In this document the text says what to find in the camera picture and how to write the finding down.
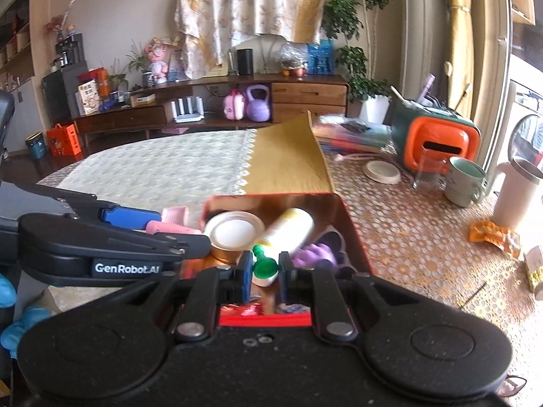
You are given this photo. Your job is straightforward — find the wooden wall shelf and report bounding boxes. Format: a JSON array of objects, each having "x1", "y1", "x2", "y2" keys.
[{"x1": 0, "y1": 0, "x2": 51, "y2": 91}]

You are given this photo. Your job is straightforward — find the stack of books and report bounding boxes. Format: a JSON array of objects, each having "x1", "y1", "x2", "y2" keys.
[{"x1": 313, "y1": 114, "x2": 394, "y2": 154}]

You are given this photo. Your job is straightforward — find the floral hanging cloth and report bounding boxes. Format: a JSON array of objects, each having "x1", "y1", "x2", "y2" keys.
[{"x1": 174, "y1": 0, "x2": 341, "y2": 79}]

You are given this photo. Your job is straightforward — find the yellow white packet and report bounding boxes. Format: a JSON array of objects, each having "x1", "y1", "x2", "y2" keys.
[{"x1": 523, "y1": 245, "x2": 543, "y2": 303}]

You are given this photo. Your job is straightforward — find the clear glass cup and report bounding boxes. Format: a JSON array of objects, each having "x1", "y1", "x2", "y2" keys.
[{"x1": 412, "y1": 152, "x2": 451, "y2": 192}]

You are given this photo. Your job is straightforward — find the green orange container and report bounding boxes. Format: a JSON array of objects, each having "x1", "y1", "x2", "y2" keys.
[{"x1": 390, "y1": 97, "x2": 482, "y2": 175}]

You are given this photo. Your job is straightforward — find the white lace tablecloth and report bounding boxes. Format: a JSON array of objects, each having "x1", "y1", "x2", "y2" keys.
[{"x1": 36, "y1": 129, "x2": 258, "y2": 314}]

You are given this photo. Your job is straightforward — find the purple kettlebell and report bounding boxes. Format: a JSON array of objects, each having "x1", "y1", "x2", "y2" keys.
[{"x1": 245, "y1": 84, "x2": 271, "y2": 122}]

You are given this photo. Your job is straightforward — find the black small cabinet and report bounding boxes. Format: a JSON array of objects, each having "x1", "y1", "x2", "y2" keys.
[{"x1": 41, "y1": 61, "x2": 88, "y2": 127}]

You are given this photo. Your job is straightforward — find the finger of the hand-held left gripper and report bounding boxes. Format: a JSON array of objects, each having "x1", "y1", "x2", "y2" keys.
[
  {"x1": 0, "y1": 179, "x2": 163, "y2": 230},
  {"x1": 136, "y1": 230, "x2": 213, "y2": 260}
]

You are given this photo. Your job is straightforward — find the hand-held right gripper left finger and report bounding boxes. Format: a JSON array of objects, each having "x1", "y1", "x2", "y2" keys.
[{"x1": 106, "y1": 251, "x2": 256, "y2": 344}]

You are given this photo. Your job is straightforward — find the gold jar with white lid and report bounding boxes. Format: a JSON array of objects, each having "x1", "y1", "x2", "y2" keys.
[{"x1": 204, "y1": 211, "x2": 266, "y2": 264}]

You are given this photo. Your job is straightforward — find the small pink box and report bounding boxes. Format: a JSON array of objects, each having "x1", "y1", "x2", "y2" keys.
[{"x1": 160, "y1": 205, "x2": 190, "y2": 226}]

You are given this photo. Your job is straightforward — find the round white lid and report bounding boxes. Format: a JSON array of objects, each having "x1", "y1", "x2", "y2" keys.
[{"x1": 363, "y1": 160, "x2": 402, "y2": 186}]

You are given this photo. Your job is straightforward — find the wooden media cabinet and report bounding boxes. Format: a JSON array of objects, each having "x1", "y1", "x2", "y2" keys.
[{"x1": 73, "y1": 74, "x2": 349, "y2": 137}]

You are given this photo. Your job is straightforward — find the black cylinder speaker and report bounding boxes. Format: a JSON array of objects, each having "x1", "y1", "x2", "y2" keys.
[{"x1": 236, "y1": 48, "x2": 254, "y2": 76}]

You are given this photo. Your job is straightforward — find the orange snack wrapper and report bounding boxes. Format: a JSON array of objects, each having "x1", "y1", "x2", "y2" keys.
[{"x1": 468, "y1": 219, "x2": 522, "y2": 260}]

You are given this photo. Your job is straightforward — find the orange paper bag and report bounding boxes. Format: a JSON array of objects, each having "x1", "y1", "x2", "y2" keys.
[{"x1": 45, "y1": 123, "x2": 81, "y2": 157}]

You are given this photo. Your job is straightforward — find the person's left hand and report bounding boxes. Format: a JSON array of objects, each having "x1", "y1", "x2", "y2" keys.
[{"x1": 0, "y1": 273, "x2": 54, "y2": 349}]

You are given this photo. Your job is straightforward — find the thin black stick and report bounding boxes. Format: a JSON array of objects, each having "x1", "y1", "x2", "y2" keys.
[{"x1": 460, "y1": 282, "x2": 488, "y2": 308}]

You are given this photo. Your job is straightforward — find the white plant pot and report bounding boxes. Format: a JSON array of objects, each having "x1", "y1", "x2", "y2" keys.
[{"x1": 360, "y1": 94, "x2": 391, "y2": 124}]

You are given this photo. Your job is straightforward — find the pale green mug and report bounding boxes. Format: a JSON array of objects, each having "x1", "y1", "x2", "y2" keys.
[{"x1": 444, "y1": 156, "x2": 489, "y2": 208}]

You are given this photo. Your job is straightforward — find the pink doll figure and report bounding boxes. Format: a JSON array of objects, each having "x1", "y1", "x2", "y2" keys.
[{"x1": 145, "y1": 37, "x2": 171, "y2": 85}]

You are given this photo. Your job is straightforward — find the blue packet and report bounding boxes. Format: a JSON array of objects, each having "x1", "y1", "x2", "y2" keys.
[{"x1": 306, "y1": 39, "x2": 335, "y2": 75}]

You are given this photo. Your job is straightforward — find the small green cap bottle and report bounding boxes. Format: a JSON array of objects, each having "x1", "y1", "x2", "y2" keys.
[{"x1": 251, "y1": 244, "x2": 279, "y2": 288}]

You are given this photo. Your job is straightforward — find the orange patterned tablecloth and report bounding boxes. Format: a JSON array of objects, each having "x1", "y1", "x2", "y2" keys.
[{"x1": 324, "y1": 140, "x2": 543, "y2": 403}]

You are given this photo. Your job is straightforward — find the white frame sunglasses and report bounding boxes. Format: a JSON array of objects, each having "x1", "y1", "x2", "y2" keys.
[{"x1": 315, "y1": 228, "x2": 354, "y2": 269}]

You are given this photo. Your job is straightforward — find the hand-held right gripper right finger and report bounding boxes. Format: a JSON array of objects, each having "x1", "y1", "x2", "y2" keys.
[{"x1": 278, "y1": 251, "x2": 406, "y2": 344}]

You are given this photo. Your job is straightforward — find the washing machine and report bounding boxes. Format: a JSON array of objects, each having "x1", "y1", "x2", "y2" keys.
[{"x1": 506, "y1": 53, "x2": 543, "y2": 167}]

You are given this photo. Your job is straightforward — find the white router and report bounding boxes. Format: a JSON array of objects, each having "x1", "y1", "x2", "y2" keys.
[{"x1": 170, "y1": 97, "x2": 205, "y2": 124}]

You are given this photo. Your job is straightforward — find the eyeglasses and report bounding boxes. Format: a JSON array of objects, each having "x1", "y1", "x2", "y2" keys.
[{"x1": 495, "y1": 374, "x2": 529, "y2": 396}]

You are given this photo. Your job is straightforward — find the teal bucket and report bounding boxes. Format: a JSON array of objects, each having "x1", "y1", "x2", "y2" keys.
[{"x1": 25, "y1": 131, "x2": 48, "y2": 161}]

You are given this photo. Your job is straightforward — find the pink toy bag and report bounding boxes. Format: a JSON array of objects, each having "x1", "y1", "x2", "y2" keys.
[{"x1": 223, "y1": 89, "x2": 246, "y2": 120}]

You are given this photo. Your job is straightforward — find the yellow curtain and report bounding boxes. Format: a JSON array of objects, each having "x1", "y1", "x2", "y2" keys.
[{"x1": 445, "y1": 0, "x2": 474, "y2": 108}]

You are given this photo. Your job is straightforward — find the pink tube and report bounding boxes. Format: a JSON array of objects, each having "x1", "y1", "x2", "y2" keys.
[{"x1": 145, "y1": 220, "x2": 203, "y2": 237}]

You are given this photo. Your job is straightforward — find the cream white bottle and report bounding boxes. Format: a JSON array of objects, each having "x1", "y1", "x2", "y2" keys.
[{"x1": 256, "y1": 208, "x2": 315, "y2": 256}]

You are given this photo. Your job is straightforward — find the printed cardboard box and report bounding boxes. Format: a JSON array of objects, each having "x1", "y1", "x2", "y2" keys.
[{"x1": 77, "y1": 80, "x2": 99, "y2": 115}]

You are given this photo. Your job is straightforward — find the white jug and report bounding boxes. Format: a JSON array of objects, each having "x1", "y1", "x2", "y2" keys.
[{"x1": 491, "y1": 156, "x2": 543, "y2": 232}]

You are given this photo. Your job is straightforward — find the orange cardboard box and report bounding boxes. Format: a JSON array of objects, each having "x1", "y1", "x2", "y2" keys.
[{"x1": 199, "y1": 193, "x2": 375, "y2": 328}]

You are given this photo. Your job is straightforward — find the black coffee machine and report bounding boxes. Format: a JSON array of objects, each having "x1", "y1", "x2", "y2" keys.
[{"x1": 55, "y1": 33, "x2": 84, "y2": 69}]

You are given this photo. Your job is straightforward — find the purple toy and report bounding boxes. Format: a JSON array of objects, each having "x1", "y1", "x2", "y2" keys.
[{"x1": 292, "y1": 243, "x2": 337, "y2": 269}]

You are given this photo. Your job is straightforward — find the tall green houseplant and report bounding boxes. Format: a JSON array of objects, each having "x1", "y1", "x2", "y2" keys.
[{"x1": 321, "y1": 0, "x2": 398, "y2": 103}]

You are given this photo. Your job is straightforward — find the clear plastic bag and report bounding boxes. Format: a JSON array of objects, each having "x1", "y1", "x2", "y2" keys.
[{"x1": 277, "y1": 42, "x2": 308, "y2": 78}]

